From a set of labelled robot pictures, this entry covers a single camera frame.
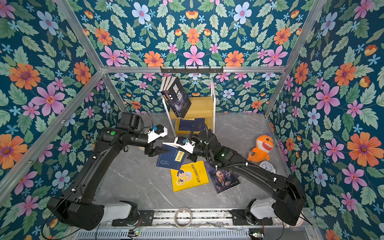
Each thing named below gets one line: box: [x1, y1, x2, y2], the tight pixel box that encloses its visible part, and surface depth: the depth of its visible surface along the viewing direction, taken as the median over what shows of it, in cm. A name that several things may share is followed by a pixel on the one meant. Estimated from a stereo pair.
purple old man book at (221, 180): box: [204, 161, 241, 194], surface depth 86 cm
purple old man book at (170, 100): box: [163, 90, 182, 118], surface depth 83 cm
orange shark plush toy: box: [247, 134, 274, 163], surface depth 95 cm
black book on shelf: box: [160, 76, 180, 118], surface depth 81 cm
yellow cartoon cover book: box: [170, 160, 210, 193], surface depth 88 cm
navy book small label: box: [156, 144, 186, 170], surface depth 77 cm
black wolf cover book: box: [166, 76, 192, 119], surface depth 86 cm
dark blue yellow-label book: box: [179, 118, 205, 132], surface depth 106 cm
